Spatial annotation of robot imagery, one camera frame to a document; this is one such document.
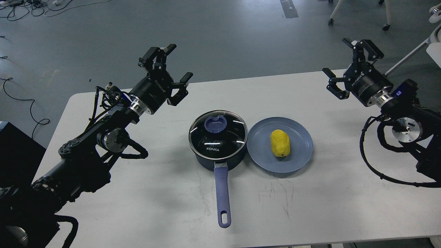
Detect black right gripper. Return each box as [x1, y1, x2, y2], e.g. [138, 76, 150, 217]
[322, 38, 393, 106]

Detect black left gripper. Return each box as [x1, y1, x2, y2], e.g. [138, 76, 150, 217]
[129, 44, 194, 115]

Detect glass pot lid purple knob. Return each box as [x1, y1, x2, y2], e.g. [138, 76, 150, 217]
[188, 110, 248, 156]

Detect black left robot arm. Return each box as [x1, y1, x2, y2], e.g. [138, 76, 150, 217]
[1, 44, 193, 248]

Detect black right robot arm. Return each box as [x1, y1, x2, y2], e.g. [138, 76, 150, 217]
[322, 38, 441, 188]

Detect white rolling chair base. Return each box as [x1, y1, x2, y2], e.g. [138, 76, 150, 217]
[327, 0, 393, 31]

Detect white furniture at right edge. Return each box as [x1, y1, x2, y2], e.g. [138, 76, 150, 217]
[384, 4, 441, 76]

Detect blue round plate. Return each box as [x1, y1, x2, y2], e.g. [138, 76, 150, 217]
[247, 117, 313, 173]

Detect black box at left edge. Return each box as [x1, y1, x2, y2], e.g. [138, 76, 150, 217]
[0, 121, 46, 188]

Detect dark blue saucepan purple handle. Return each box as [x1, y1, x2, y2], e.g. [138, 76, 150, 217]
[193, 144, 247, 229]

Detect black floor cable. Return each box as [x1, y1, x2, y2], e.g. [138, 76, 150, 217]
[0, 77, 51, 140]

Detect tangled cables on floor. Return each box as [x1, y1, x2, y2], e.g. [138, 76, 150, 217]
[0, 0, 111, 22]

